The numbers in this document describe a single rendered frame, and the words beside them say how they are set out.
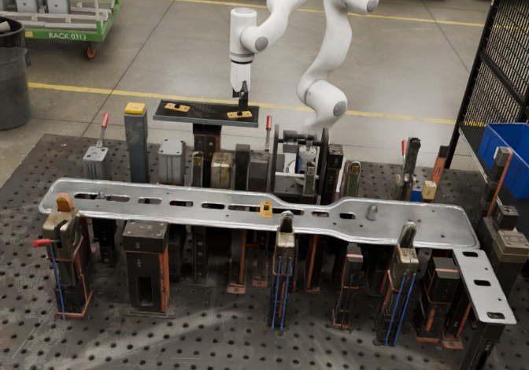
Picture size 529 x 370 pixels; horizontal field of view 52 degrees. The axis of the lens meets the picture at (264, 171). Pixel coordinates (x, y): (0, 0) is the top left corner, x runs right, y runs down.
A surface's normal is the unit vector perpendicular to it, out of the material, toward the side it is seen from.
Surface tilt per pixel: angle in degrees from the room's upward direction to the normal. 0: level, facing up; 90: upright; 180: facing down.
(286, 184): 0
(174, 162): 90
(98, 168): 90
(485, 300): 0
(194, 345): 0
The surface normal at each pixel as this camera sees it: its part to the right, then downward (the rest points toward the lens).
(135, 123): -0.04, 0.55
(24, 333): 0.07, -0.84
